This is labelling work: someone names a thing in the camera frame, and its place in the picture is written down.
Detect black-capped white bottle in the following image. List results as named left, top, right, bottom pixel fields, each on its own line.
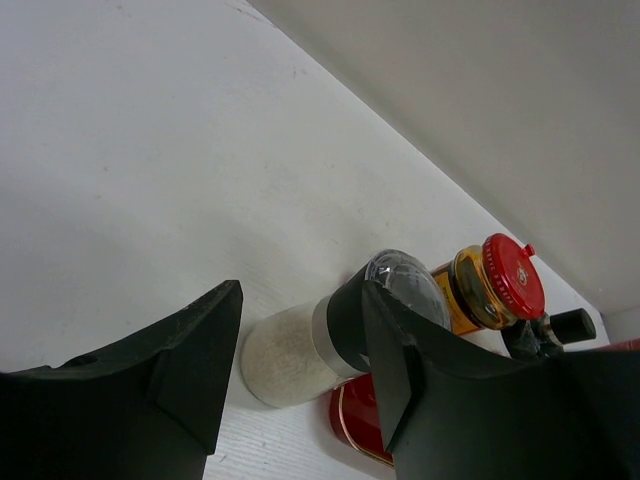
left=501, top=308, right=597, bottom=362

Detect silver-capped glass shaker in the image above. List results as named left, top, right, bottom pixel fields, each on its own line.
left=240, top=249, right=452, bottom=408

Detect red-capped sauce jar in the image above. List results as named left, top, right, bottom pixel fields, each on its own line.
left=431, top=233, right=546, bottom=336

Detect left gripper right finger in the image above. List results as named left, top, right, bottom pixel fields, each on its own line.
left=362, top=282, right=639, bottom=479

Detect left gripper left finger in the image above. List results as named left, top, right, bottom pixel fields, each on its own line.
left=1, top=280, right=243, bottom=479

